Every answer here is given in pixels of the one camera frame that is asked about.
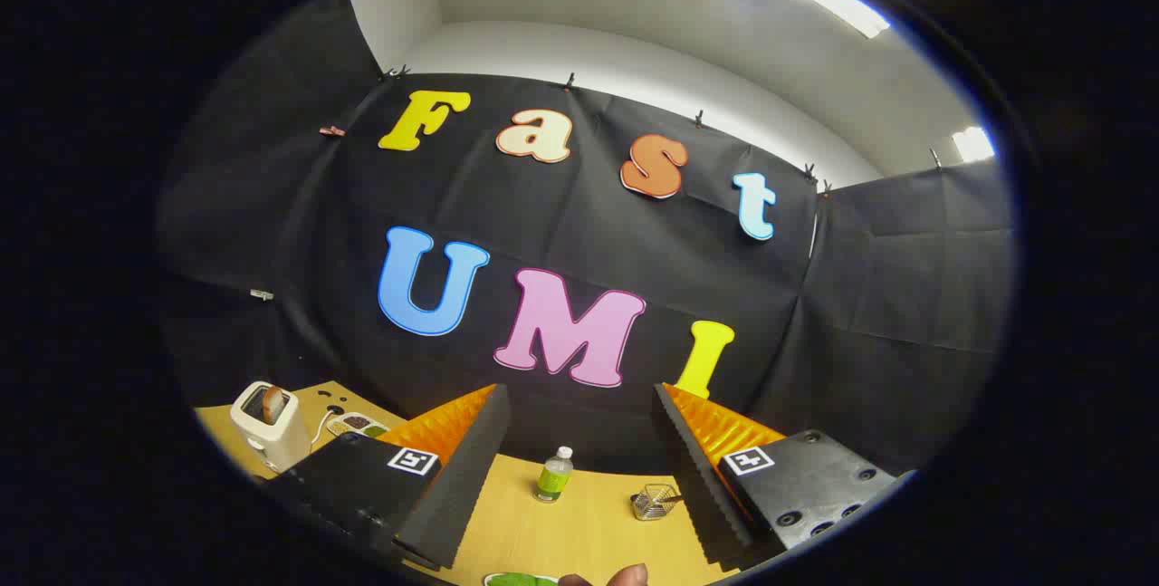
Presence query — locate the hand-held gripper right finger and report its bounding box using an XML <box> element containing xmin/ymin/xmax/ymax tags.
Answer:
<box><xmin>652</xmin><ymin>381</ymin><xmax>915</xmax><ymax>573</ymax></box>

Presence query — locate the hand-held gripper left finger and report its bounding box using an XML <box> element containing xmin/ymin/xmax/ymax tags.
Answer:
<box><xmin>263</xmin><ymin>382</ymin><xmax>512</xmax><ymax>573</ymax></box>

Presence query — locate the green label water bottle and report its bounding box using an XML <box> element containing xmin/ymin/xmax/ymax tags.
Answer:
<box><xmin>534</xmin><ymin>446</ymin><xmax>575</xmax><ymax>504</ymax></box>

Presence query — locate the white divided condiment tray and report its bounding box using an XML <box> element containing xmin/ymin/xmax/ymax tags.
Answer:
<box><xmin>326</xmin><ymin>412</ymin><xmax>390</xmax><ymax>439</ymax></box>

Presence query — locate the cream white toaster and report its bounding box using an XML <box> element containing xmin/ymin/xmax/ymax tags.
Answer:
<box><xmin>229</xmin><ymin>380</ymin><xmax>313</xmax><ymax>476</ymax></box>

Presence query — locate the small ceiling light panel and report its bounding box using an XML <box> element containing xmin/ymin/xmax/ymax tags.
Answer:
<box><xmin>951</xmin><ymin>126</ymin><xmax>995</xmax><ymax>163</ymax></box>

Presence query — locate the metal wire utensil holder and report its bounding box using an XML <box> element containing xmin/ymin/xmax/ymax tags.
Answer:
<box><xmin>631</xmin><ymin>483</ymin><xmax>682</xmax><ymax>522</ymax></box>

